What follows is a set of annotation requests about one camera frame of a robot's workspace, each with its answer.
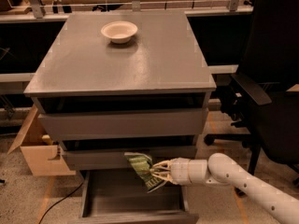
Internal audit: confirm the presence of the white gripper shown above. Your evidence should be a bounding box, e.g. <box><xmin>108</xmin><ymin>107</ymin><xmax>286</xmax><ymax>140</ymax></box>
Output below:
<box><xmin>151</xmin><ymin>158</ymin><xmax>208</xmax><ymax>185</ymax></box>

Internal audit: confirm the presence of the green jalapeno chip bag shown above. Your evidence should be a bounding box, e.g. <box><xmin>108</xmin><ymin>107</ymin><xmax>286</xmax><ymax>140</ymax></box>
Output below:
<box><xmin>124</xmin><ymin>152</ymin><xmax>165</xmax><ymax>192</ymax></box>

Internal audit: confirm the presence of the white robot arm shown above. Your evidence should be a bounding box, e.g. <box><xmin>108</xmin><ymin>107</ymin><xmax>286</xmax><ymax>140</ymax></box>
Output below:
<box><xmin>150</xmin><ymin>153</ymin><xmax>299</xmax><ymax>224</ymax></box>

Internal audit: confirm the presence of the open bottom drawer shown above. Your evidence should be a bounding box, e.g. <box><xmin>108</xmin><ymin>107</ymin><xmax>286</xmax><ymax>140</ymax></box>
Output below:
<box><xmin>69</xmin><ymin>169</ymin><xmax>198</xmax><ymax>224</ymax></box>

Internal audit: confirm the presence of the top grey drawer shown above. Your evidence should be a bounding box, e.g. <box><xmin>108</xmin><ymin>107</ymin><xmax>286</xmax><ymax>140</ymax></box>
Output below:
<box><xmin>34</xmin><ymin>92</ymin><xmax>210</xmax><ymax>141</ymax></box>

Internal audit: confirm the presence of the grey drawer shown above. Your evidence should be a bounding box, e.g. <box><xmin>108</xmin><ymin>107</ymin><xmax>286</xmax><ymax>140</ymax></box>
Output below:
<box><xmin>34</xmin><ymin>92</ymin><xmax>210</xmax><ymax>141</ymax></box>
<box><xmin>62</xmin><ymin>135</ymin><xmax>197</xmax><ymax>171</ymax></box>

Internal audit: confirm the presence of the middle grey drawer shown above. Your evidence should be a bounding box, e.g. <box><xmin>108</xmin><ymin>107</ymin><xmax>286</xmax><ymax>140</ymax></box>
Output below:
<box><xmin>62</xmin><ymin>135</ymin><xmax>197</xmax><ymax>171</ymax></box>

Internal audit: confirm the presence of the grey drawer cabinet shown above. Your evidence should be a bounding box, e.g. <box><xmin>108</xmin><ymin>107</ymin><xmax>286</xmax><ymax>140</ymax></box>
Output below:
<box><xmin>23</xmin><ymin>10</ymin><xmax>218</xmax><ymax>224</ymax></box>

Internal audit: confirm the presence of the black office chair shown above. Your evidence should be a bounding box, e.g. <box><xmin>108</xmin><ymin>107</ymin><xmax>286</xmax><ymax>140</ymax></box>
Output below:
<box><xmin>204</xmin><ymin>0</ymin><xmax>299</xmax><ymax>174</ymax></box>

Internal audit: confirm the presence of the cardboard box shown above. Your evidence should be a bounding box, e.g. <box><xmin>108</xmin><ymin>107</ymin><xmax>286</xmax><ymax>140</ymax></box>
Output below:
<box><xmin>8</xmin><ymin>105</ymin><xmax>76</xmax><ymax>176</ymax></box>

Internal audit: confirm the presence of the white paper bowl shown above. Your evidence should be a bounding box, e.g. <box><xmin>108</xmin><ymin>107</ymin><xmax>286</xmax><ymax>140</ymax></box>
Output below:
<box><xmin>101</xmin><ymin>21</ymin><xmax>138</xmax><ymax>44</ymax></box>

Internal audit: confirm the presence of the black floor cable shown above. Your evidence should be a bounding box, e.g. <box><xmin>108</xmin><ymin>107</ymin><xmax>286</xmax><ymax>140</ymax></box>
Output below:
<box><xmin>37</xmin><ymin>180</ymin><xmax>86</xmax><ymax>224</ymax></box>

